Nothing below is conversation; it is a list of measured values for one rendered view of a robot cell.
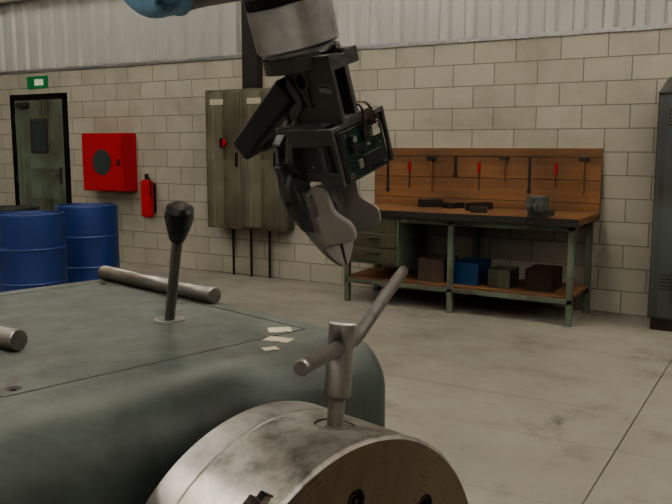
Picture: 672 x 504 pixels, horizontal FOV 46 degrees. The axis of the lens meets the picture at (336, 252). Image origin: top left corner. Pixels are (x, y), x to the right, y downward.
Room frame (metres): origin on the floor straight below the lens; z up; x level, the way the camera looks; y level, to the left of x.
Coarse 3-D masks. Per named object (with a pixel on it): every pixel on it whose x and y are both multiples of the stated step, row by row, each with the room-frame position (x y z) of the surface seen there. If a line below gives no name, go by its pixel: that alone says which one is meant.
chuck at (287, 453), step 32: (288, 416) 0.63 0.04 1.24; (320, 416) 0.64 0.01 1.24; (256, 448) 0.59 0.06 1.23; (288, 448) 0.58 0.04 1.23; (320, 448) 0.57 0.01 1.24; (352, 448) 0.57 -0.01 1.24; (384, 448) 0.59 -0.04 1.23; (416, 448) 0.62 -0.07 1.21; (224, 480) 0.56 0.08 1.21; (256, 480) 0.55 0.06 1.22; (288, 480) 0.54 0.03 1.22; (320, 480) 0.54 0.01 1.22; (352, 480) 0.57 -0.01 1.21; (384, 480) 0.59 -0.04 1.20; (416, 480) 0.62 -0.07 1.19; (448, 480) 0.65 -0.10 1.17
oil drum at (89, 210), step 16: (64, 208) 7.37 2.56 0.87; (80, 208) 7.35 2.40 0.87; (96, 208) 7.40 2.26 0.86; (112, 208) 7.55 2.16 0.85; (80, 224) 7.35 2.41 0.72; (96, 224) 7.39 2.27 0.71; (112, 224) 7.54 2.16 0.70; (80, 240) 7.35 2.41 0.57; (96, 240) 7.39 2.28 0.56; (112, 240) 7.53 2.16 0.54; (80, 256) 7.35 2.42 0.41; (96, 256) 7.39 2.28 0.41; (112, 256) 7.52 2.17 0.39; (80, 272) 7.34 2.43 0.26; (96, 272) 7.38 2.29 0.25
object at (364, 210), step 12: (336, 192) 0.76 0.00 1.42; (348, 192) 0.76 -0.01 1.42; (336, 204) 0.76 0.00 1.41; (348, 204) 0.76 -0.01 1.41; (360, 204) 0.75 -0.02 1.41; (372, 204) 0.74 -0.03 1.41; (348, 216) 0.77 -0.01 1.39; (360, 216) 0.76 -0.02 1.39; (372, 216) 0.75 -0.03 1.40; (360, 228) 0.76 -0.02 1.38; (348, 252) 0.77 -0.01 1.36
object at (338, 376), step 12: (336, 324) 0.62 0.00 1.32; (348, 324) 0.62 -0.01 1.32; (336, 336) 0.61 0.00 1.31; (348, 336) 0.61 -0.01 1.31; (348, 348) 0.61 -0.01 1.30; (336, 360) 0.61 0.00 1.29; (348, 360) 0.61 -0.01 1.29; (336, 372) 0.61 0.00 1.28; (348, 372) 0.61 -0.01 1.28; (336, 384) 0.61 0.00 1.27; (348, 384) 0.61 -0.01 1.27; (336, 396) 0.61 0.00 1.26; (348, 396) 0.61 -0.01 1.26; (336, 408) 0.61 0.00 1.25; (336, 420) 0.61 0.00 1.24
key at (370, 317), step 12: (396, 276) 0.81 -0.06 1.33; (384, 288) 0.78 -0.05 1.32; (396, 288) 0.79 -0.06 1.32; (384, 300) 0.75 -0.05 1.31; (372, 312) 0.71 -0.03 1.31; (360, 324) 0.68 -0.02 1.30; (372, 324) 0.70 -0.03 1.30; (360, 336) 0.66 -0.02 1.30; (324, 348) 0.58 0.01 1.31; (336, 348) 0.59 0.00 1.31; (300, 360) 0.53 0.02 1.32; (312, 360) 0.54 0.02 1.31; (324, 360) 0.56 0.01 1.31; (300, 372) 0.53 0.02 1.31
